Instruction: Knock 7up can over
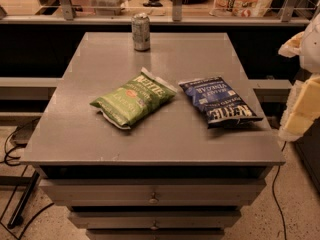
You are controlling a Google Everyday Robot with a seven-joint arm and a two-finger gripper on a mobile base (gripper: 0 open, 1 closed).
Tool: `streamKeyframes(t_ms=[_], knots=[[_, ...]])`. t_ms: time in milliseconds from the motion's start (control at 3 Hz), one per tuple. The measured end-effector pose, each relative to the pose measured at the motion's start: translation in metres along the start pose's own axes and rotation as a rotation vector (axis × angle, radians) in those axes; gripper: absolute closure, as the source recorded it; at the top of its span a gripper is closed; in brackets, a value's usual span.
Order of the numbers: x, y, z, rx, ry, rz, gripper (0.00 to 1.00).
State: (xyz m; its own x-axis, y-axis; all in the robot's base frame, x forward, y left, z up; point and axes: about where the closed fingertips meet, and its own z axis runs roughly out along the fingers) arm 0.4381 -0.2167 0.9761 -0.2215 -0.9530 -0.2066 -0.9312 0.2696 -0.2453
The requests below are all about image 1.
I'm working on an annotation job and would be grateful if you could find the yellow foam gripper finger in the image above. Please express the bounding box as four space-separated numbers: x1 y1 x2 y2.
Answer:
278 32 304 58
278 76 320 142

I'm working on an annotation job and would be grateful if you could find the silver 7up soda can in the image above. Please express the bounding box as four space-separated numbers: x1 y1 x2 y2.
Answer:
131 13 150 51

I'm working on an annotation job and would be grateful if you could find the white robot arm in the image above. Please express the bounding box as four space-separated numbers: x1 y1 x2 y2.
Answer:
278 15 320 142

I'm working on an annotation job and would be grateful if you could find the blue kettle chips bag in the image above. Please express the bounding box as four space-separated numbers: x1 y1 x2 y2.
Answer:
179 76 263 128

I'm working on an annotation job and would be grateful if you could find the grey drawer cabinet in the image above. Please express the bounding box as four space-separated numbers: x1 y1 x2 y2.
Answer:
23 33 284 240

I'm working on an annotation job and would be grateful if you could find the green kettle chips bag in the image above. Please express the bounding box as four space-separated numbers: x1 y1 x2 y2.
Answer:
90 68 177 130

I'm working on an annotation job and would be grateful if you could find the top drawer round knob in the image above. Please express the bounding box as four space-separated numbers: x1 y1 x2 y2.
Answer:
149 193 159 204

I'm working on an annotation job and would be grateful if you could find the drawer round knob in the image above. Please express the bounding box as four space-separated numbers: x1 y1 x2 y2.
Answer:
149 193 159 204
150 221 159 231

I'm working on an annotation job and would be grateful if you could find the middle drawer round knob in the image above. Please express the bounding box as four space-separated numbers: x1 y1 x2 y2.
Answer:
150 221 159 231

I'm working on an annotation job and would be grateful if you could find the black metal stand leg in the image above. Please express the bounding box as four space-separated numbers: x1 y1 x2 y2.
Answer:
7 171 39 229

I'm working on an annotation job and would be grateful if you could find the black cable right floor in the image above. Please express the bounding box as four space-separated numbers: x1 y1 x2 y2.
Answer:
271 141 288 240

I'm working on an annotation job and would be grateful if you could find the metal window rail frame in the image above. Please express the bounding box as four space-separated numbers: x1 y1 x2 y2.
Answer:
0 0 319 26

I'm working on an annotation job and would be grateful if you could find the black cables left floor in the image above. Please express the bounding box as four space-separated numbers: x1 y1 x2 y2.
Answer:
2 117 42 167

